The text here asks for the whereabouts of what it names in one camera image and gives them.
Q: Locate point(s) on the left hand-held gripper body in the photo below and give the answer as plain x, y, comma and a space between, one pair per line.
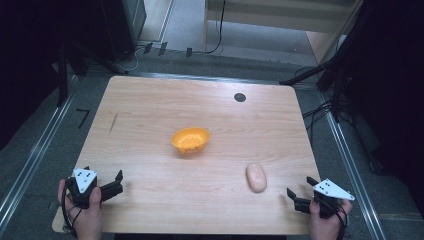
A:
84, 190

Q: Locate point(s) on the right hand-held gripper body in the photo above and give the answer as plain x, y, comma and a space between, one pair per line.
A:
328, 196

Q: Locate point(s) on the pale oval bread roll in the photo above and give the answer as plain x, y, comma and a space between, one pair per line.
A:
256, 177

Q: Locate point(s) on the orange plastic bowl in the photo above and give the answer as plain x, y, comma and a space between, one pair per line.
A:
190, 139

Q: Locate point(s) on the person's right hand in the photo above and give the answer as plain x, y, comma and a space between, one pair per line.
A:
323, 225

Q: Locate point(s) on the person's left hand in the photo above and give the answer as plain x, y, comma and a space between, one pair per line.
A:
87, 220

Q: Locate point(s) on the black tape floor mark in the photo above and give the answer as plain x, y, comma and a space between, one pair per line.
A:
84, 117

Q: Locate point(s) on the black stand leg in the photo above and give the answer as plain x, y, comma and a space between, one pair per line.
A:
100, 61
310, 74

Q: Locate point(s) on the black round table grommet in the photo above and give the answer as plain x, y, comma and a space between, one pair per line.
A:
240, 97

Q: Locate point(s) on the dark curtain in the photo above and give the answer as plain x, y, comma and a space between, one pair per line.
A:
390, 100
26, 66

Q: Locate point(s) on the dark cabinet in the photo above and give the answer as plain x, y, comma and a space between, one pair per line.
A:
123, 26

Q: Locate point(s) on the beige wooden furniture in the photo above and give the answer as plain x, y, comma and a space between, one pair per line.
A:
283, 16

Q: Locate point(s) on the aluminium floor rail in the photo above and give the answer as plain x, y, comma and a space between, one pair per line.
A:
356, 180
30, 166

